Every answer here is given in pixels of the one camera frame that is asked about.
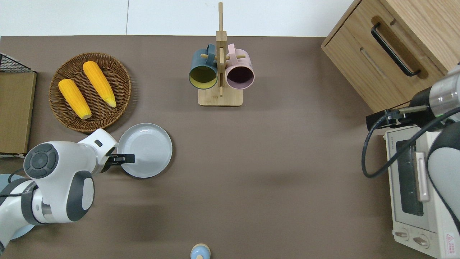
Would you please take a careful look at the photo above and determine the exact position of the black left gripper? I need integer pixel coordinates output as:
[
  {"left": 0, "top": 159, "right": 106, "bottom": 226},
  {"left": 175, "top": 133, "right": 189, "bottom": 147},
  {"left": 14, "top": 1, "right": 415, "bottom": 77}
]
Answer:
[{"left": 95, "top": 153, "right": 135, "bottom": 174}]

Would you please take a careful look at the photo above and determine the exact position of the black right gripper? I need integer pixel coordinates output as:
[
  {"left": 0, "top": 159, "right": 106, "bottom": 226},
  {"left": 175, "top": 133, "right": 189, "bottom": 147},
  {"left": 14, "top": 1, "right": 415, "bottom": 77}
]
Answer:
[{"left": 366, "top": 87, "right": 443, "bottom": 131}]

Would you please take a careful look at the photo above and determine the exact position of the gray round plate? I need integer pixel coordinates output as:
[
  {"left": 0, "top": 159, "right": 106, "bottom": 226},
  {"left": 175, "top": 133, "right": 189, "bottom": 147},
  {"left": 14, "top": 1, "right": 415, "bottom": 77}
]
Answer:
[{"left": 117, "top": 123, "right": 173, "bottom": 178}]

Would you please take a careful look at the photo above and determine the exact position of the light blue plate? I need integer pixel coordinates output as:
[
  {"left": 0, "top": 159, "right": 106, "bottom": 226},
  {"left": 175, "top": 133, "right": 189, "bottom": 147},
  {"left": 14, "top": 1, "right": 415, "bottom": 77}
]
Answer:
[{"left": 0, "top": 174, "right": 36, "bottom": 241}]

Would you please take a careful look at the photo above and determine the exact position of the wooden drawer cabinet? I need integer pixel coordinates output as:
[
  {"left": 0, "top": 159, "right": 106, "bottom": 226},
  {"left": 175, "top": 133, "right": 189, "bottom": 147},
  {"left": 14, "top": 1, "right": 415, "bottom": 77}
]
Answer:
[{"left": 321, "top": 0, "right": 460, "bottom": 114}]

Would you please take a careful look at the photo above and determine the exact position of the brown wicker basket tray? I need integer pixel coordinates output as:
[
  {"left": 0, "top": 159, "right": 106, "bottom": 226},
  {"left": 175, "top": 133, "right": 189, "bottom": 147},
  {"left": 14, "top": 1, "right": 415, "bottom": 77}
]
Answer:
[{"left": 49, "top": 53, "right": 132, "bottom": 133}]

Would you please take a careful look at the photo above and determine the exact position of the short yellow corn cob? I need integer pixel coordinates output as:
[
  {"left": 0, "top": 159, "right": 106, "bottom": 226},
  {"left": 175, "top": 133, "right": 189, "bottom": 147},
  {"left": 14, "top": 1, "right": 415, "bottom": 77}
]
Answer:
[{"left": 58, "top": 79, "right": 92, "bottom": 120}]

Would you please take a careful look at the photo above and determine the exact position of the long yellow corn cob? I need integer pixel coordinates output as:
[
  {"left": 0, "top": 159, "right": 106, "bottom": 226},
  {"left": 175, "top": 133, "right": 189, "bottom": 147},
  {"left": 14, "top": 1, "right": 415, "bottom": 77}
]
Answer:
[{"left": 83, "top": 61, "right": 117, "bottom": 108}]

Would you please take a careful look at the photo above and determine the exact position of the wooden mug tree stand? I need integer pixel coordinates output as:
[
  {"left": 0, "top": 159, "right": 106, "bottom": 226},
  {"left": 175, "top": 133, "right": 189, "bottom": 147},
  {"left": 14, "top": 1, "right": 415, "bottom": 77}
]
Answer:
[{"left": 198, "top": 2, "right": 247, "bottom": 107}]

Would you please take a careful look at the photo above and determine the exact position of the blue service bell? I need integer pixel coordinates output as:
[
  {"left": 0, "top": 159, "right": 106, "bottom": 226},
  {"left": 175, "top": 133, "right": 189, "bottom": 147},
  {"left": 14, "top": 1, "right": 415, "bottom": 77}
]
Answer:
[{"left": 190, "top": 244, "right": 211, "bottom": 259}]

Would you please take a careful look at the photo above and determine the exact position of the dark blue mug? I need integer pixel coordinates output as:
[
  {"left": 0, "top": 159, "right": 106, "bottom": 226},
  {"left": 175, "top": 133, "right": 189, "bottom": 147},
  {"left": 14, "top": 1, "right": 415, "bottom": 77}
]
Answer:
[{"left": 188, "top": 44, "right": 219, "bottom": 90}]

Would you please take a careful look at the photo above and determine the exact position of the white toaster oven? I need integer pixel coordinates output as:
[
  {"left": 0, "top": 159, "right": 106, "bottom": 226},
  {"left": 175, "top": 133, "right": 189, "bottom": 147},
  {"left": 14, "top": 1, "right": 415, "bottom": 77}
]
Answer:
[{"left": 385, "top": 124, "right": 460, "bottom": 259}]

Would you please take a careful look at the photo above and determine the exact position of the pink mug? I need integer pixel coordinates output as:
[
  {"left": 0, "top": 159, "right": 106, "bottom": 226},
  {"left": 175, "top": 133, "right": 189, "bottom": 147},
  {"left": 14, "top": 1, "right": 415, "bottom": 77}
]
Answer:
[{"left": 225, "top": 44, "right": 255, "bottom": 90}]

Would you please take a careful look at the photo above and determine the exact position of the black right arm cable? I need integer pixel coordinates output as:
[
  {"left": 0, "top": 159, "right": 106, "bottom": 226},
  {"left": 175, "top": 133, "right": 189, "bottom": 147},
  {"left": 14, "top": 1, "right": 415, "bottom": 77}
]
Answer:
[{"left": 362, "top": 106, "right": 460, "bottom": 178}]

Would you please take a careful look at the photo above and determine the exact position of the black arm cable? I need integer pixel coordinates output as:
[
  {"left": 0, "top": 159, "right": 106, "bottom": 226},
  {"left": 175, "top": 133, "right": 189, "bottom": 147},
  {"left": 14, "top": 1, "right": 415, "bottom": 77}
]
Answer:
[
  {"left": 362, "top": 106, "right": 460, "bottom": 178},
  {"left": 0, "top": 174, "right": 37, "bottom": 197}
]

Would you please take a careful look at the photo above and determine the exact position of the black cabinet handle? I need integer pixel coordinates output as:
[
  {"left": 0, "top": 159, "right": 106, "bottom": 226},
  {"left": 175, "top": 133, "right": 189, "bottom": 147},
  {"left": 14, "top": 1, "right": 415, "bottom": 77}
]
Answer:
[{"left": 371, "top": 22, "right": 421, "bottom": 77}]

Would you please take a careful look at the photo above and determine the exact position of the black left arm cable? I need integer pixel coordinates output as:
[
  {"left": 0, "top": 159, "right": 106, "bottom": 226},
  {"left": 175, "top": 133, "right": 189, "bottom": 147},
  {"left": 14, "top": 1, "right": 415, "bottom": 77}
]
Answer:
[{"left": 0, "top": 174, "right": 37, "bottom": 197}]

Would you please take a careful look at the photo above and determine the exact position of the wire and wood shelf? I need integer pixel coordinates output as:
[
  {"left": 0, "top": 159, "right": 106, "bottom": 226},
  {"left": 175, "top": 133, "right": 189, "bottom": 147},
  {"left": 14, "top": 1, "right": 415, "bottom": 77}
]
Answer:
[{"left": 0, "top": 53, "right": 37, "bottom": 158}]

